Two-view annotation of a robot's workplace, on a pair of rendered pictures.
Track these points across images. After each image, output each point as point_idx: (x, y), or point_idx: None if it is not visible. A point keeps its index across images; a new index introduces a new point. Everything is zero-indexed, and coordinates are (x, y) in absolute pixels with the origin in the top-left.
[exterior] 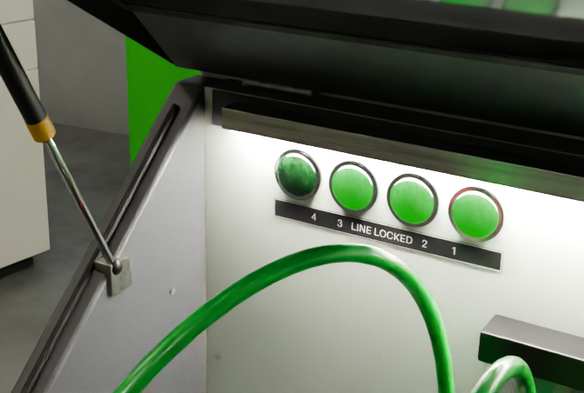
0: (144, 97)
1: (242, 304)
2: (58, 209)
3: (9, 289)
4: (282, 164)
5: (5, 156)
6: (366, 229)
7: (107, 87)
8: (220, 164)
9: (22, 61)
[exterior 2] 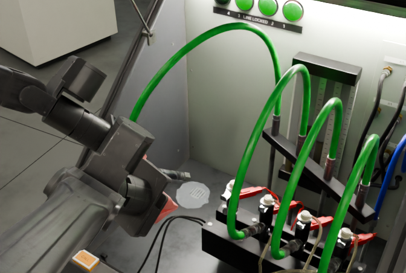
0: None
1: (200, 49)
2: (119, 14)
3: (101, 49)
4: None
5: None
6: (249, 17)
7: None
8: None
9: None
